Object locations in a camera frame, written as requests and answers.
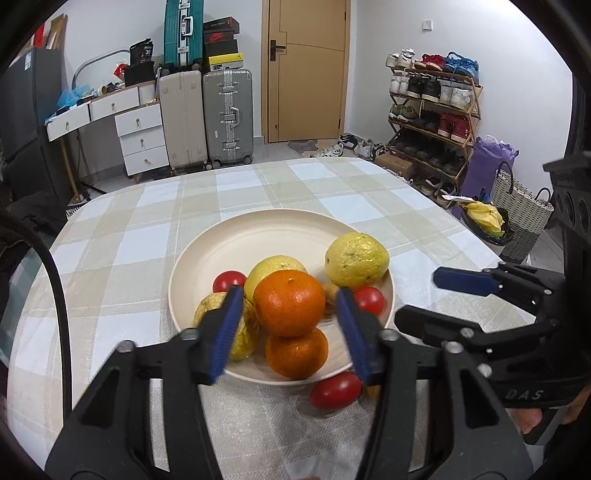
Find black jacket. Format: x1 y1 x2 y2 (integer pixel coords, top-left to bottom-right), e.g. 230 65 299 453
1 191 67 256

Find red cherry tomato top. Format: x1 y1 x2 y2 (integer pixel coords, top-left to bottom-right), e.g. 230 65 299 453
212 270 246 293

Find red cherry tomato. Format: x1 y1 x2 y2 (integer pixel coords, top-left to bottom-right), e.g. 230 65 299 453
353 286 387 317
212 270 246 293
310 372 363 411

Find orange tangerine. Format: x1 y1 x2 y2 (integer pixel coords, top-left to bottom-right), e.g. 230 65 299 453
253 270 325 337
266 328 329 380

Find teal suitcase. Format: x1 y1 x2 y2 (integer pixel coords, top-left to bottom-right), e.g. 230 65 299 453
163 0 204 70

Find dark grey refrigerator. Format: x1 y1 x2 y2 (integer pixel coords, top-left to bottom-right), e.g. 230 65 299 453
1 48 73 205

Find brown longan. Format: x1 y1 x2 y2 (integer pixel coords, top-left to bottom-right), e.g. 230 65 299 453
366 385 381 401
322 283 339 318

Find black cable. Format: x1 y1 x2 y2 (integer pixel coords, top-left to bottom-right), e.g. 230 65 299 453
0 221 74 416

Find purple bag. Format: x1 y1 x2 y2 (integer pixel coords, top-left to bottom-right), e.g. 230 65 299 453
460 135 519 197

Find grey suitcase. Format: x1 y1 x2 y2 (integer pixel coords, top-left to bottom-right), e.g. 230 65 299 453
202 69 254 168

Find beige suitcase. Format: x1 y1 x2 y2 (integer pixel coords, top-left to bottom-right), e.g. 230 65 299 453
158 70 208 170

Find woven basket bag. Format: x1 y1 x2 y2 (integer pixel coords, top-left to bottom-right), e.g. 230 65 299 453
491 161 554 264

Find cream round plate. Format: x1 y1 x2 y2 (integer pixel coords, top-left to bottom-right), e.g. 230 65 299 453
168 209 394 386

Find white drawer desk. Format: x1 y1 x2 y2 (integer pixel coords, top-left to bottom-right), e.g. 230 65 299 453
45 81 169 178

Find yellow guava front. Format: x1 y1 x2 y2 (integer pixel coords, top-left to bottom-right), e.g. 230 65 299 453
243 255 307 303

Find yellow guava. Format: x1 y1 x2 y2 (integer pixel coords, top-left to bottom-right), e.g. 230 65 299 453
192 292 259 362
325 232 390 290
243 255 307 303

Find red cherry tomato front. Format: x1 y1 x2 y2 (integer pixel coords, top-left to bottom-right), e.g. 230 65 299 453
310 372 363 411

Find wooden shoe rack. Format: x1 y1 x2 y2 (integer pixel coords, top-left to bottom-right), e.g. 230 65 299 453
385 48 483 195

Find right hand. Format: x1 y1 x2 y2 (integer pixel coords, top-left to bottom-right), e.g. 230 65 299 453
511 384 591 434

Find cardboard box on floor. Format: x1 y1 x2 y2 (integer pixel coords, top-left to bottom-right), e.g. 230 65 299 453
375 153 415 180

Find wooden door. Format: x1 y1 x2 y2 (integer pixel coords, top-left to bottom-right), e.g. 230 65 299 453
260 0 351 143

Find stacked shoe boxes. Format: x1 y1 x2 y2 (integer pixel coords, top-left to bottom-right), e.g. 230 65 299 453
204 16 240 72

